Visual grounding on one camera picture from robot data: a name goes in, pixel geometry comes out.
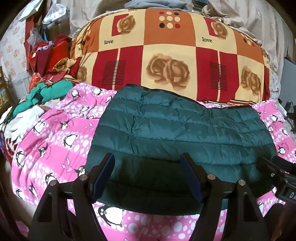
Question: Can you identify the clear plastic bag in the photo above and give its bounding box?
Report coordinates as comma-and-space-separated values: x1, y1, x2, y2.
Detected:
42, 1, 67, 26

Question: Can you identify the grey blue cloth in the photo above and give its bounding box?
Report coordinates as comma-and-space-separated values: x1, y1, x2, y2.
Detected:
125, 0, 193, 11

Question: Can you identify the white knit glove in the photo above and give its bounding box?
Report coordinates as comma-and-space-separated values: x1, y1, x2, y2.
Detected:
4, 105, 46, 144

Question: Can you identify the rose patterned folded blanket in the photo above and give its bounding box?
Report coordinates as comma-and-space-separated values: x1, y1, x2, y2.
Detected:
70, 9, 270, 105

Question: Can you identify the teal quilted puffer jacket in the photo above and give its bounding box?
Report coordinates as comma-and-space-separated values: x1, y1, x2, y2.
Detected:
85, 85, 276, 215

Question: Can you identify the green garment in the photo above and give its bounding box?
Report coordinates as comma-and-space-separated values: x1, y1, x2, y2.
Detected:
11, 80, 73, 118

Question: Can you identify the pink penguin bed quilt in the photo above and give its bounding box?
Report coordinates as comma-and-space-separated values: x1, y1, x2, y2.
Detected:
11, 84, 295, 240

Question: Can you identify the red clothes pile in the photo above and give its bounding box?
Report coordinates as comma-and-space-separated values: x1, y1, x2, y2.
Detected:
28, 34, 85, 91

